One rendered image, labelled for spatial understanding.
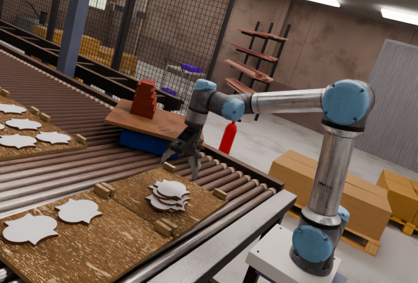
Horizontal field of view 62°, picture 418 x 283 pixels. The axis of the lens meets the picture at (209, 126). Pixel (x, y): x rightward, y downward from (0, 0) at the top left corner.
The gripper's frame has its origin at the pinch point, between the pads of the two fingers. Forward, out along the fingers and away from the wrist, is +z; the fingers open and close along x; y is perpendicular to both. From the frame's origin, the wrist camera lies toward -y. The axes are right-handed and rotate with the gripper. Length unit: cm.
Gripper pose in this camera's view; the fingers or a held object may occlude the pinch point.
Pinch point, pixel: (176, 173)
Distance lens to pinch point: 129.2
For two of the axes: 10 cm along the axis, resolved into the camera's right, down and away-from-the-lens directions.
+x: -8.6, -3.7, 3.5
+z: -2.9, 9.2, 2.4
